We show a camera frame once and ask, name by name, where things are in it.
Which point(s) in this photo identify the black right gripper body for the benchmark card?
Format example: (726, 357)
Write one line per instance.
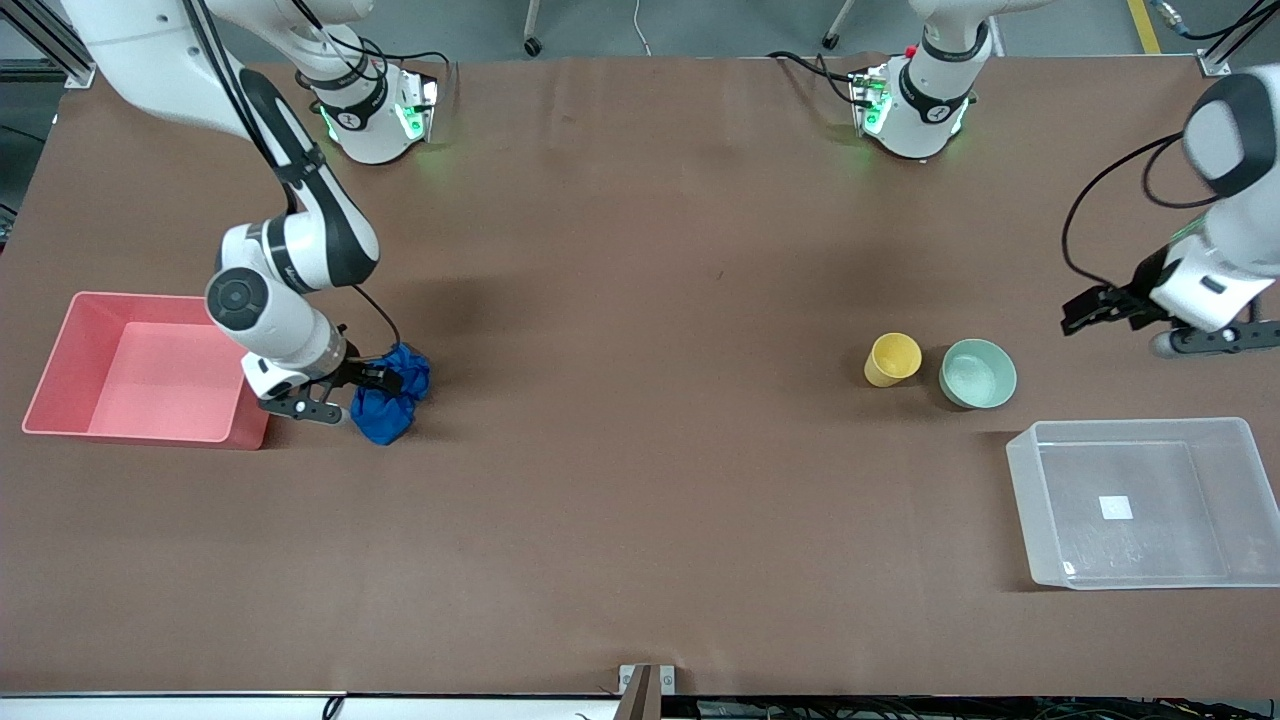
(353, 373)

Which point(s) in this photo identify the blue cloth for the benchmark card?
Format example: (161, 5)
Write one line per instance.
(392, 400)

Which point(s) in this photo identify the light green bowl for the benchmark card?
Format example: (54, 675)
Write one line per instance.
(977, 373)

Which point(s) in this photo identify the yellow plastic cup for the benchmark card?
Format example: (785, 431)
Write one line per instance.
(892, 359)

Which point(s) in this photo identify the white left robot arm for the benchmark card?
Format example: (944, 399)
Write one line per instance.
(935, 100)

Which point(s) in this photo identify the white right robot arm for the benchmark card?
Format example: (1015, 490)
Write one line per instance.
(150, 50)

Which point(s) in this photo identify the clear plastic box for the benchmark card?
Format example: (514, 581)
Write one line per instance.
(1150, 510)

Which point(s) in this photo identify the white square sticker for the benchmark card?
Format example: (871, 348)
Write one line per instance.
(1116, 507)

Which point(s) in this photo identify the pink plastic bin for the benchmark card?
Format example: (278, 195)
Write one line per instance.
(150, 370)

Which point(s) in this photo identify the chair leg with caster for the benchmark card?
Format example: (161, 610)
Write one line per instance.
(836, 28)
(532, 35)

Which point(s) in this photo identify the metal corner bracket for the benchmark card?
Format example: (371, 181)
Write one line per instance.
(1214, 64)

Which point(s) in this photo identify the metal table edge bracket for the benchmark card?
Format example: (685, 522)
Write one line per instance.
(646, 685)

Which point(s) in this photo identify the aluminium frame profile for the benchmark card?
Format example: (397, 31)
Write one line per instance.
(50, 45)

